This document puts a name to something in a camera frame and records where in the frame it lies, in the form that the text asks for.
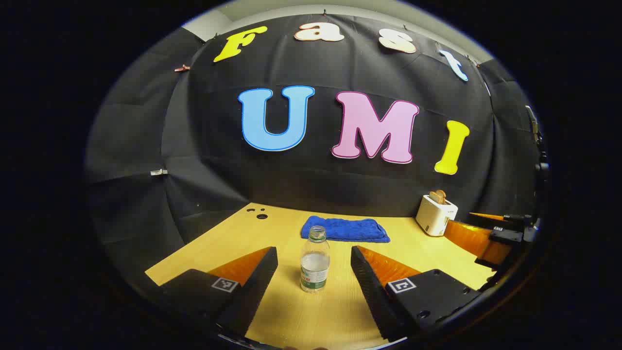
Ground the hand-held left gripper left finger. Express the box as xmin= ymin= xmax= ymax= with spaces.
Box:
xmin=158 ymin=246 xmax=278 ymax=338

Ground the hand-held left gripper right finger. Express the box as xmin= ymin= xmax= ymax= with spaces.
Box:
xmin=351 ymin=245 xmax=482 ymax=342

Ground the clear plastic water bottle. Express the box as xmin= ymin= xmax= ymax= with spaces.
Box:
xmin=300 ymin=226 xmax=331 ymax=293

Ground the white toaster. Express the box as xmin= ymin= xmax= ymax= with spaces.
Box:
xmin=415 ymin=194 xmax=458 ymax=237

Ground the blue folded towel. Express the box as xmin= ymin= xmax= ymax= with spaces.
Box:
xmin=300 ymin=216 xmax=391 ymax=243

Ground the black metal stand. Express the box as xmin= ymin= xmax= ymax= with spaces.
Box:
xmin=525 ymin=105 xmax=551 ymax=188

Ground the black backdrop cloth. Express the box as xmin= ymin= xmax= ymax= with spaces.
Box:
xmin=85 ymin=14 xmax=550 ymax=287

